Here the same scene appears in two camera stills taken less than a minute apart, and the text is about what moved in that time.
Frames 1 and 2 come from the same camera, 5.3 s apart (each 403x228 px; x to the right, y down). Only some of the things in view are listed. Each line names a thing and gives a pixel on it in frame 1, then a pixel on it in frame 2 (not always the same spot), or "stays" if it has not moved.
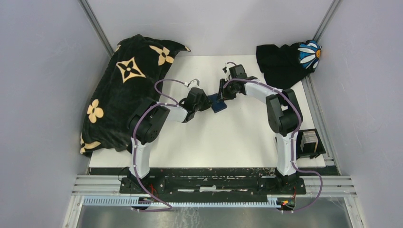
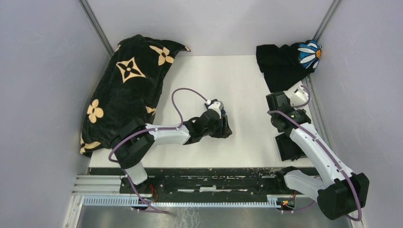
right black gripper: [223, 95] to [289, 102]
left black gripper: [207, 103] to [223, 131]
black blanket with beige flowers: [134, 71] stays
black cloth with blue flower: [284, 66] stays
